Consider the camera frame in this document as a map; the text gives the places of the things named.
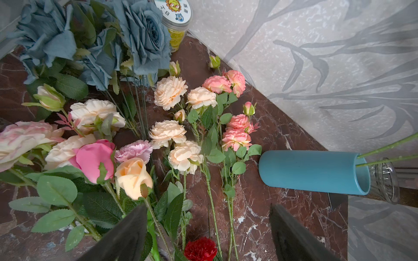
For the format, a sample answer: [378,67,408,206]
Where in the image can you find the peach rose spray stem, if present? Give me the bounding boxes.
[149,62,222,261]

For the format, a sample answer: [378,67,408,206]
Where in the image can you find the teal ceramic vase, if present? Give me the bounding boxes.
[259,150,371,196]

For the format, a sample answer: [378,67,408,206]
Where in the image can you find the red carnation stem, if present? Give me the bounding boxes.
[184,237,218,261]

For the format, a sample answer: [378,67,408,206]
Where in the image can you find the lilac carnation stem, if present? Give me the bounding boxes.
[115,140,153,163]

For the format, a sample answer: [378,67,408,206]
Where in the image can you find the pink white peony stem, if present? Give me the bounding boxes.
[1,84,126,184]

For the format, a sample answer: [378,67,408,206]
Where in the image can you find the magenta rose bud stem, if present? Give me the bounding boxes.
[69,139,126,215]

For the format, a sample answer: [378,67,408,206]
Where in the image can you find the small yellow lidded jar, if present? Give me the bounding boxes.
[153,0,193,53]

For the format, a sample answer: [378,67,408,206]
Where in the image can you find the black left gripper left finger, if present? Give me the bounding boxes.
[79,204,147,261]

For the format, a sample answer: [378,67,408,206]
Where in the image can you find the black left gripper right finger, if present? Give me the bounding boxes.
[270,204,339,261]

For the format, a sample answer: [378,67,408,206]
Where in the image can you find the pink rose spray stem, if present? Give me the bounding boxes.
[355,132,418,167]

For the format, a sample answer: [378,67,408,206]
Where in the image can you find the clear glass vase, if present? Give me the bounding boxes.
[368,162,400,204]

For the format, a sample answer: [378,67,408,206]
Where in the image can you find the peach single rose stem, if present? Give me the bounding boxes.
[115,157,174,261]

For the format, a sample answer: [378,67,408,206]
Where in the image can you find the blue-grey rose bunch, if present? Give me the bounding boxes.
[10,1,171,138]

